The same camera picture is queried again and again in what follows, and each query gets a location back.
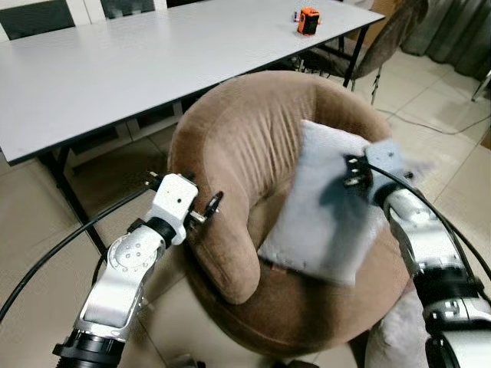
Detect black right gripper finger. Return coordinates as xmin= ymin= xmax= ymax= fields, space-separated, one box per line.
xmin=320 ymin=181 xmax=358 ymax=231

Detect grey fabric pillow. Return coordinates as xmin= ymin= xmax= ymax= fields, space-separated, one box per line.
xmin=257 ymin=119 xmax=434 ymax=288
xmin=364 ymin=290 xmax=430 ymax=368

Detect brown velvet armchair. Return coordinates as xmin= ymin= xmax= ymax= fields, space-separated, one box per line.
xmin=167 ymin=71 xmax=419 ymax=360

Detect grey table with black legs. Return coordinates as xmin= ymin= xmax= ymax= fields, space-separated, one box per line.
xmin=0 ymin=0 xmax=384 ymax=254

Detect dark fabric chair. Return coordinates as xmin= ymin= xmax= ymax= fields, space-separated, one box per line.
xmin=307 ymin=0 xmax=430 ymax=106

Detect white metal chair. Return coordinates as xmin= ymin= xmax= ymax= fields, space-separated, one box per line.
xmin=471 ymin=67 xmax=491 ymax=102

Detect small orange black device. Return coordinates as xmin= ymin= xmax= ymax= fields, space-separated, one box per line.
xmin=296 ymin=6 xmax=320 ymax=36

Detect grey green curtain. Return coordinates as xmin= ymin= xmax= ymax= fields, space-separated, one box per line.
xmin=399 ymin=0 xmax=491 ymax=81

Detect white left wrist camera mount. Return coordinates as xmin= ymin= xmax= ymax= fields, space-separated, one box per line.
xmin=150 ymin=172 xmax=202 ymax=231

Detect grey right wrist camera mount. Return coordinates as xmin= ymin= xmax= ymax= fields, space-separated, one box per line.
xmin=364 ymin=140 xmax=407 ymax=192

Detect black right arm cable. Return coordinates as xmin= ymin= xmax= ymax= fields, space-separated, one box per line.
xmin=367 ymin=163 xmax=491 ymax=304

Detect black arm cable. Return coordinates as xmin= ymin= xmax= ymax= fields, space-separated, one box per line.
xmin=0 ymin=184 xmax=154 ymax=323
xmin=367 ymin=163 xmax=491 ymax=304

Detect thin black floor cable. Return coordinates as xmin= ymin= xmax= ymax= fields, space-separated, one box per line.
xmin=376 ymin=106 xmax=491 ymax=137

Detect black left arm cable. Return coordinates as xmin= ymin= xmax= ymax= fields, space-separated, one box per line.
xmin=0 ymin=184 xmax=154 ymax=323

